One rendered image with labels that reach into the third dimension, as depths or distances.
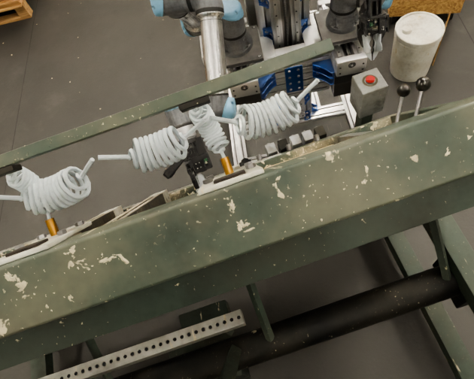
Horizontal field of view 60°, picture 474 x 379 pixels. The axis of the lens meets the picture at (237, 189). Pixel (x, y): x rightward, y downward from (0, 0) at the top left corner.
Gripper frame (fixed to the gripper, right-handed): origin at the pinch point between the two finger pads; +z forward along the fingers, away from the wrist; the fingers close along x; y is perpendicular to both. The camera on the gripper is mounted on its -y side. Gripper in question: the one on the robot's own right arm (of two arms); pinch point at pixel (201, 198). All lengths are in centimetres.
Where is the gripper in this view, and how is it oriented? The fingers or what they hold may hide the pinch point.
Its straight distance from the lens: 140.9
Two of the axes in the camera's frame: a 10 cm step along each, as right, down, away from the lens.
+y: 9.4, -3.3, -0.3
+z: 3.3, 9.4, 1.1
